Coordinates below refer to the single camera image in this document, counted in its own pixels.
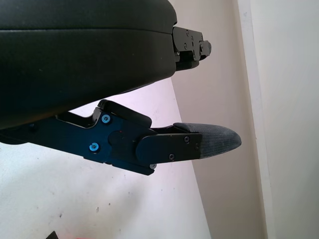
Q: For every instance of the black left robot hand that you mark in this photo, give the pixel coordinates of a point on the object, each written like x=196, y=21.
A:
x=74, y=62

